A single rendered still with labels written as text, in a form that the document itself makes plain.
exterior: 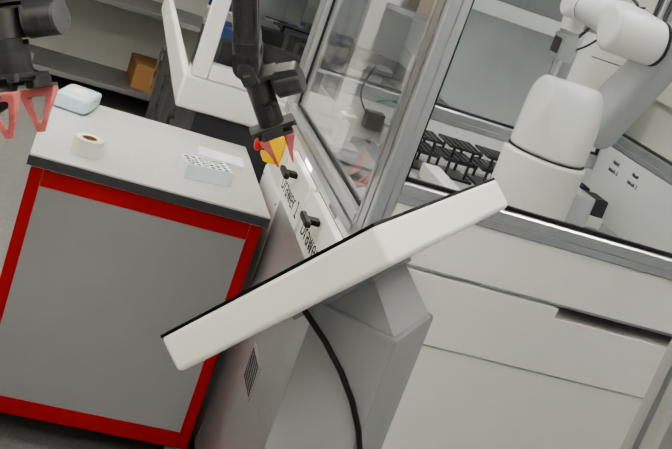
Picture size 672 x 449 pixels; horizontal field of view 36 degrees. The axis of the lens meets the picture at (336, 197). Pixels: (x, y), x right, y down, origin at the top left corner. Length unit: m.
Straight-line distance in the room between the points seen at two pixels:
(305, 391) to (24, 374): 1.39
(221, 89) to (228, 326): 1.98
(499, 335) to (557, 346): 0.12
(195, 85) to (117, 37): 3.49
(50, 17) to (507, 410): 1.13
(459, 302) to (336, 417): 0.64
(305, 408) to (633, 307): 0.89
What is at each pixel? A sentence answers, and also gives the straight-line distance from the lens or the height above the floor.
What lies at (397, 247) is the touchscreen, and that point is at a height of 1.18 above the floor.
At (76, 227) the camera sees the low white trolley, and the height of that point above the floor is 0.61.
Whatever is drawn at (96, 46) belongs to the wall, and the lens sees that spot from 6.61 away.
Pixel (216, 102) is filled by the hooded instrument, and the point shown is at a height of 0.85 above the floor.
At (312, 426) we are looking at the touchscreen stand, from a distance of 1.40.
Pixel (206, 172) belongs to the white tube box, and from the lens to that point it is 2.62.
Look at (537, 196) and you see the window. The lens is 1.95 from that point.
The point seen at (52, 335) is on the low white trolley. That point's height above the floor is 0.32.
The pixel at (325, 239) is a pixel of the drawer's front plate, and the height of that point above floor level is 0.90.
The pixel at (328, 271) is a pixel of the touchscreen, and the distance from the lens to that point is 1.14.
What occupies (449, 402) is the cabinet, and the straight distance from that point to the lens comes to 2.06.
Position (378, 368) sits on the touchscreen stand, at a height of 0.98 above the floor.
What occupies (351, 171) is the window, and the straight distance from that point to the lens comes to 2.10.
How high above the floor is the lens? 1.49
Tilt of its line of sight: 15 degrees down
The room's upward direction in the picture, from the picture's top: 20 degrees clockwise
